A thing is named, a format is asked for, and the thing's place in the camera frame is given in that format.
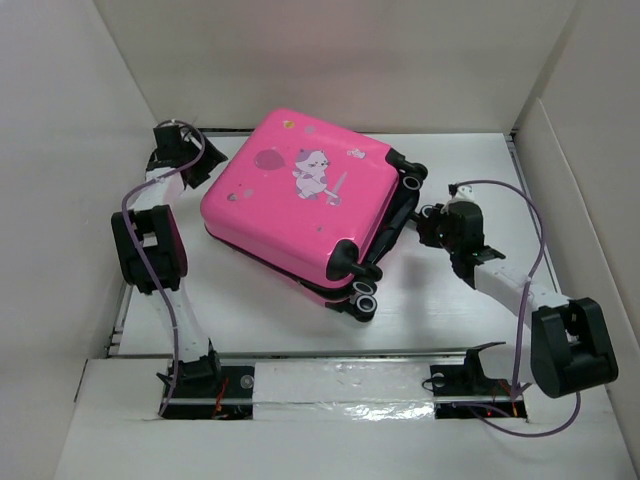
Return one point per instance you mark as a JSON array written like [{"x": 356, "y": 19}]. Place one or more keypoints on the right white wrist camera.
[{"x": 461, "y": 193}]

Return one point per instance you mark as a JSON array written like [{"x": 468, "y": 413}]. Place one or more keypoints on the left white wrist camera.
[{"x": 175, "y": 122}]

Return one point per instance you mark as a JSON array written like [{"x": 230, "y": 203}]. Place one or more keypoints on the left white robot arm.
[{"x": 153, "y": 258}]

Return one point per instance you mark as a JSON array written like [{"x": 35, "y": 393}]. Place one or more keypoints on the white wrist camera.
[
  {"x": 175, "y": 122},
  {"x": 461, "y": 193}
]

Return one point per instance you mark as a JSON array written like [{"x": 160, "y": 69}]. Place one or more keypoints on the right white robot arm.
[{"x": 562, "y": 344}]

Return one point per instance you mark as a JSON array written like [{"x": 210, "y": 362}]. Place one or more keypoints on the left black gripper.
[{"x": 210, "y": 160}]

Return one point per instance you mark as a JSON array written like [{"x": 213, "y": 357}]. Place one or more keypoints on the metal base rail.
[{"x": 446, "y": 382}]

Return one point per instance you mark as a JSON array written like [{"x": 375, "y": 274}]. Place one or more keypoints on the pink hard-shell suitcase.
[{"x": 318, "y": 203}]

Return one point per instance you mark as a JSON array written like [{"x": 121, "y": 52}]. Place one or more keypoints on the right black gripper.
[{"x": 426, "y": 230}]

